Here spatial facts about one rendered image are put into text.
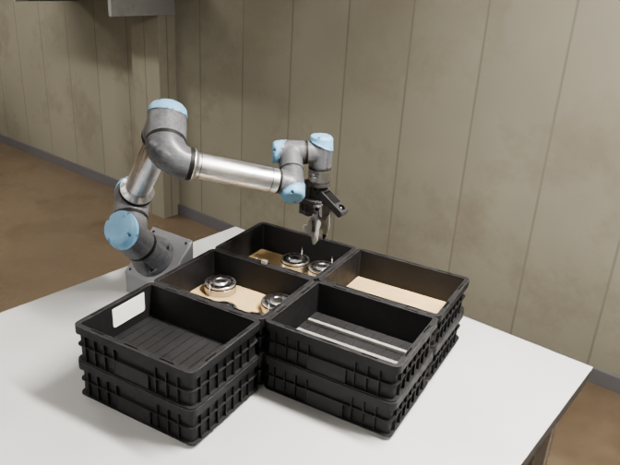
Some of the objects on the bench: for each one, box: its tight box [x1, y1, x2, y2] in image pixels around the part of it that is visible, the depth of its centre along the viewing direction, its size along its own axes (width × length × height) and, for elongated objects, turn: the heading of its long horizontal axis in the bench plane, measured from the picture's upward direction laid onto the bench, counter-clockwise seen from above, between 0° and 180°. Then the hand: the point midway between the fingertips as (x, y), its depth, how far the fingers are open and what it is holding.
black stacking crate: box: [264, 352, 433, 437], centre depth 186 cm, size 40×30×12 cm
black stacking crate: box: [425, 310, 464, 379], centre depth 210 cm, size 40×30×12 cm
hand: (320, 239), depth 217 cm, fingers open, 5 cm apart
